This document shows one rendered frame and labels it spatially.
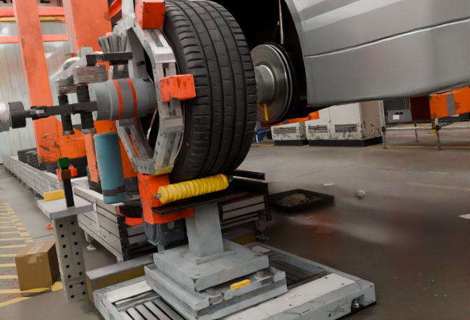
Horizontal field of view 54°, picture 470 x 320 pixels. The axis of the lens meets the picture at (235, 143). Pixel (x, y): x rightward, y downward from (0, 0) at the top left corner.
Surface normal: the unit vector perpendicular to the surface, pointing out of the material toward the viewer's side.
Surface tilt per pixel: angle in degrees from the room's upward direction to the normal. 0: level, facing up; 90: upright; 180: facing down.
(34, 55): 90
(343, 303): 90
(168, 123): 90
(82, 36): 90
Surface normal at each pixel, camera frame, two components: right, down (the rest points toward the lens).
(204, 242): 0.50, 0.00
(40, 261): 0.15, 0.06
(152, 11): 0.48, 0.57
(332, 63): -0.86, 0.15
